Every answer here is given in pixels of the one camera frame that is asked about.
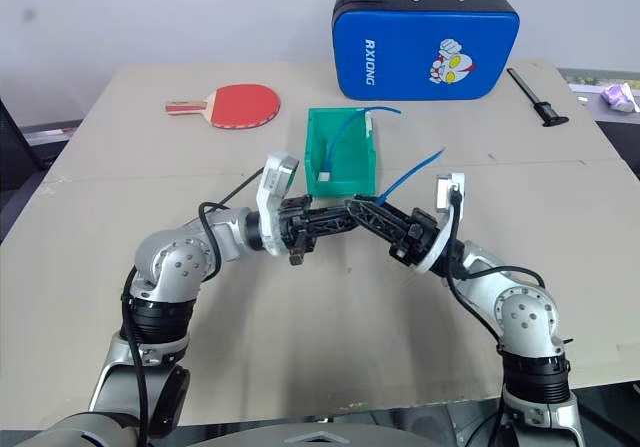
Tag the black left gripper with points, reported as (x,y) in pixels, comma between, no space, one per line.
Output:
(296,227)

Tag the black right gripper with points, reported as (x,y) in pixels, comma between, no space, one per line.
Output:
(417,239)

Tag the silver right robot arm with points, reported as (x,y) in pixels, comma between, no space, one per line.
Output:
(525,312)

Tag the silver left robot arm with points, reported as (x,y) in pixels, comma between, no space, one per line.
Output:
(172,267)

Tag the white coupler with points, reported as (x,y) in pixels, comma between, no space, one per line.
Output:
(325,176)

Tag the green plastic bin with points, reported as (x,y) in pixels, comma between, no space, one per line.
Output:
(350,147)

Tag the red table tennis paddle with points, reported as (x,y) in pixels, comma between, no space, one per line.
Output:
(245,106)

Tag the blue padded kick shield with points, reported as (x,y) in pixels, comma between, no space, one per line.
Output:
(425,47)

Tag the black caliper tool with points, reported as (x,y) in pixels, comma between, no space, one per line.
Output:
(537,99)

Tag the grey robot torso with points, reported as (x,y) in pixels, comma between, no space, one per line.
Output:
(300,434)

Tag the dark side table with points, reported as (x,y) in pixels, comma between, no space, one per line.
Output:
(615,137)

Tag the purple white crumpled wad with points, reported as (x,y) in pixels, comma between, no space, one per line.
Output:
(619,96)

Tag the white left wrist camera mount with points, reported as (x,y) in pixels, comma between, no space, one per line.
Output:
(272,202)

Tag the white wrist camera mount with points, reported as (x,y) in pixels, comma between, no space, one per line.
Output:
(460,179)
(272,202)

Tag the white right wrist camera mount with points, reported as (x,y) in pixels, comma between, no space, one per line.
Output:
(460,179)

